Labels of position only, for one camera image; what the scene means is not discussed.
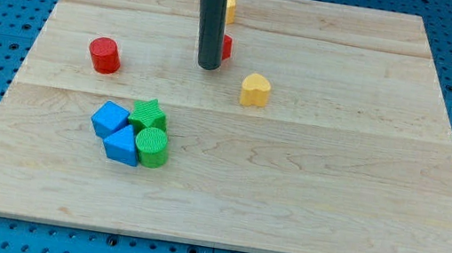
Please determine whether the red cylinder block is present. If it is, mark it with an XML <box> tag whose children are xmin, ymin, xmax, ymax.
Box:
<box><xmin>89</xmin><ymin>36</ymin><xmax>121</xmax><ymax>75</ymax></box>

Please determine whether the yellow block behind rod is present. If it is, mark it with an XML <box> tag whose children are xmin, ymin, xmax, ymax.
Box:
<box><xmin>226</xmin><ymin>0</ymin><xmax>237</xmax><ymax>25</ymax></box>

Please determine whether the yellow heart block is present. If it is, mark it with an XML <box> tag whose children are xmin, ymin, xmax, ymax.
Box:
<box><xmin>239</xmin><ymin>73</ymin><xmax>272</xmax><ymax>107</ymax></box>

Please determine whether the blue cube block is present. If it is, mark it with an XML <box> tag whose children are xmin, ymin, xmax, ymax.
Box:
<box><xmin>91</xmin><ymin>101</ymin><xmax>130</xmax><ymax>138</ymax></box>

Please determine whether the green star block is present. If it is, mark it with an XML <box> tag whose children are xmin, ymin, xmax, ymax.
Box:
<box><xmin>128</xmin><ymin>99</ymin><xmax>167</xmax><ymax>135</ymax></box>

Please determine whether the blue triangle block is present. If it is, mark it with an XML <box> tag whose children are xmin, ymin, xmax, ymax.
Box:
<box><xmin>103</xmin><ymin>125</ymin><xmax>138</xmax><ymax>167</ymax></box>

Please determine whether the green cylinder block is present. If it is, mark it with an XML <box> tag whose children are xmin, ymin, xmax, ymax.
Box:
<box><xmin>135</xmin><ymin>127</ymin><xmax>169</xmax><ymax>169</ymax></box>

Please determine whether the red block behind rod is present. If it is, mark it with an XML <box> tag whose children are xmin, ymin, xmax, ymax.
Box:
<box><xmin>221</xmin><ymin>34</ymin><xmax>234</xmax><ymax>60</ymax></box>

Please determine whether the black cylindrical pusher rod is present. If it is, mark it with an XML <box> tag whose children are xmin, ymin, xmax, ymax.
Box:
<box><xmin>197</xmin><ymin>0</ymin><xmax>227</xmax><ymax>70</ymax></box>

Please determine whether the wooden board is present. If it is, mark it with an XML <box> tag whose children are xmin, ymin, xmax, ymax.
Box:
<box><xmin>0</xmin><ymin>0</ymin><xmax>452</xmax><ymax>253</ymax></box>

